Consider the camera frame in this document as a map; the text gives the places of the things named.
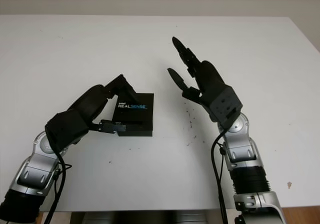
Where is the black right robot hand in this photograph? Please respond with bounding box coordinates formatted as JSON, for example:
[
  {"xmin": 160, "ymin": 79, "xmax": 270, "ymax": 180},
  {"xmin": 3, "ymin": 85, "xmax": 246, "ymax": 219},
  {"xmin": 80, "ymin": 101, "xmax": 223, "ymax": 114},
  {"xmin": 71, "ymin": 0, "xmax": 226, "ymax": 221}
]
[{"xmin": 166, "ymin": 36, "xmax": 226, "ymax": 112}]

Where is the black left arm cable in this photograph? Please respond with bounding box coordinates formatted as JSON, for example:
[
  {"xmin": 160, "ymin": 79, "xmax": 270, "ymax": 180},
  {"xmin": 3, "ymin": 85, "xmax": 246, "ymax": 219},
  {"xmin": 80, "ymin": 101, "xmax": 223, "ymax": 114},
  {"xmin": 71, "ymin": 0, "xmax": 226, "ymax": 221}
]
[{"xmin": 46, "ymin": 148, "xmax": 73, "ymax": 224}]

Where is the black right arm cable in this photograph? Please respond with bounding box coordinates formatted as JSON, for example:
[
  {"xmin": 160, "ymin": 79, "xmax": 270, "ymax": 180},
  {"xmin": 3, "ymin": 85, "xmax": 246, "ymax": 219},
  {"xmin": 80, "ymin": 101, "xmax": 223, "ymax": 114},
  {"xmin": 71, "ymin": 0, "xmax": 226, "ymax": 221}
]
[{"xmin": 211, "ymin": 131, "xmax": 230, "ymax": 224}]

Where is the black camera box base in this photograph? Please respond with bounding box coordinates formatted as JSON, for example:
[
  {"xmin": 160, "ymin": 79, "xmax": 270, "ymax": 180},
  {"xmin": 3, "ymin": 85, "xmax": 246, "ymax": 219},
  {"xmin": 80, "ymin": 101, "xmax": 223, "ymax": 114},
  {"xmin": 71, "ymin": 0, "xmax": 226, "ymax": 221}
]
[{"xmin": 117, "ymin": 128, "xmax": 153, "ymax": 138}]

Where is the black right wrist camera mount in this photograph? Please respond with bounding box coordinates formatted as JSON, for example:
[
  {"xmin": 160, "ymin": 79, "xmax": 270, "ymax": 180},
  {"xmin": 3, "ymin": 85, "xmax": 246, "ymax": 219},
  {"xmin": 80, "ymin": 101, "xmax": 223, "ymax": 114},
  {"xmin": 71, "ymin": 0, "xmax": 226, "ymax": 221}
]
[{"xmin": 208, "ymin": 85, "xmax": 244, "ymax": 131}]

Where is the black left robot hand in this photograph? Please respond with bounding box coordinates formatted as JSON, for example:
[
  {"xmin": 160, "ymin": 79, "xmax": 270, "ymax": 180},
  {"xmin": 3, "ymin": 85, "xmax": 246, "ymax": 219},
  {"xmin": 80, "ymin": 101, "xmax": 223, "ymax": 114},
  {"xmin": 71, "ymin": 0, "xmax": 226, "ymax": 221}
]
[{"xmin": 67, "ymin": 73, "xmax": 145, "ymax": 135}]

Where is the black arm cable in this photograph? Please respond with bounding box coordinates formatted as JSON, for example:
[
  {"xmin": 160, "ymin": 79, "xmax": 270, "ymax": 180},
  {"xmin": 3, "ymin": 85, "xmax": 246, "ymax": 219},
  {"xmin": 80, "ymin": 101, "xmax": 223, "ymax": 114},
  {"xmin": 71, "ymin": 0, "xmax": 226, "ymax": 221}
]
[
  {"xmin": 211, "ymin": 131, "xmax": 230, "ymax": 224},
  {"xmin": 46, "ymin": 148, "xmax": 73, "ymax": 224}
]

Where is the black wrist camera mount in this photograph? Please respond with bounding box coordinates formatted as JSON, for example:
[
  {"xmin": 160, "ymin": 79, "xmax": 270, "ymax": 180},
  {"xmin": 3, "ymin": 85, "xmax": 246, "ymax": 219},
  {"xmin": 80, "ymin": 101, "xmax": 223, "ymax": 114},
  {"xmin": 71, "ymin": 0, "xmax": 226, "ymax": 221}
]
[
  {"xmin": 44, "ymin": 108, "xmax": 90, "ymax": 155},
  {"xmin": 208, "ymin": 85, "xmax": 244, "ymax": 131}
]

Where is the grey robot torso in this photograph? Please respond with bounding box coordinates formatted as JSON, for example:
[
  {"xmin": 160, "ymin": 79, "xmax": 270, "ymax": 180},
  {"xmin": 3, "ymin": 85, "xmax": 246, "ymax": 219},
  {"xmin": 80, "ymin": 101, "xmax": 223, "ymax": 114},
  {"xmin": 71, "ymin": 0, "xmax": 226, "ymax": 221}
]
[{"xmin": 69, "ymin": 210, "xmax": 226, "ymax": 224}]

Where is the black RealSense box lid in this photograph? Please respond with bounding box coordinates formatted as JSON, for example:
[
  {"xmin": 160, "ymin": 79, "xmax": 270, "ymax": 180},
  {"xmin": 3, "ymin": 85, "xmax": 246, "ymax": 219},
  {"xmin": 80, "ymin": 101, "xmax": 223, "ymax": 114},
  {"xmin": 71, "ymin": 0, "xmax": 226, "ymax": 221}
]
[{"xmin": 112, "ymin": 92, "xmax": 155, "ymax": 133}]

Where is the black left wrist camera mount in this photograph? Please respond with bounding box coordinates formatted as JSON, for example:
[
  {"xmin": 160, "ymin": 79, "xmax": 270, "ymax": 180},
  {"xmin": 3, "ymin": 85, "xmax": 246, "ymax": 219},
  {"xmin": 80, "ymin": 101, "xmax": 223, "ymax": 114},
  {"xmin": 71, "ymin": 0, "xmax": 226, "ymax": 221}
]
[{"xmin": 44, "ymin": 108, "xmax": 90, "ymax": 155}]

